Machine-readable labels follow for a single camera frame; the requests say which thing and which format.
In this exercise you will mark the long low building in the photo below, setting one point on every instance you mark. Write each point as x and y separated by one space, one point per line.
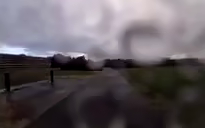
21 60

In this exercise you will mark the grey asphalt path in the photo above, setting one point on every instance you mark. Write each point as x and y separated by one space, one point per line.
90 96

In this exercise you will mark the dark bollard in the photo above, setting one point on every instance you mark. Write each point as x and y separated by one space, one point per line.
51 76
7 82

